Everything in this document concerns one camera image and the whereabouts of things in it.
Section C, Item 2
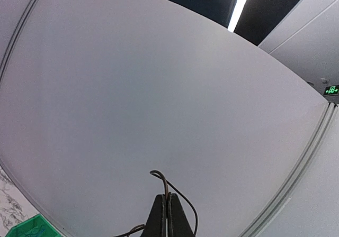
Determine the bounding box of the left green storage bin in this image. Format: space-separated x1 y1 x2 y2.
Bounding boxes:
6 214 61 237

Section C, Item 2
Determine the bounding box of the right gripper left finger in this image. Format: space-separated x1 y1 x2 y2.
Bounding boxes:
142 195 167 237

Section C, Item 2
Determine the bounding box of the left aluminium frame post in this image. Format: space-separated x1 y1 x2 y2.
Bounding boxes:
1 0 39 80

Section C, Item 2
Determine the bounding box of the green exit sign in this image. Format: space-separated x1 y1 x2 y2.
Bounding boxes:
323 85 339 97

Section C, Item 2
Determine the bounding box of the aluminium frame post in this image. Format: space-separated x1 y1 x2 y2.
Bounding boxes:
1 0 39 80
240 102 338 236

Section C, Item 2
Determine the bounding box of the ceiling light strip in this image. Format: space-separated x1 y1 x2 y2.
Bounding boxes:
227 0 247 32

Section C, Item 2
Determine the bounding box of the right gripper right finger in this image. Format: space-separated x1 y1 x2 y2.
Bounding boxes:
167 193 193 237

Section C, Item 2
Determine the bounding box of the light blue cable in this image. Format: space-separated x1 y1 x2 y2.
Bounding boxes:
26 225 46 237

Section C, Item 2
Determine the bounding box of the right aluminium frame post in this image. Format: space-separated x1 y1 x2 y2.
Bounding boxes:
240 102 338 236

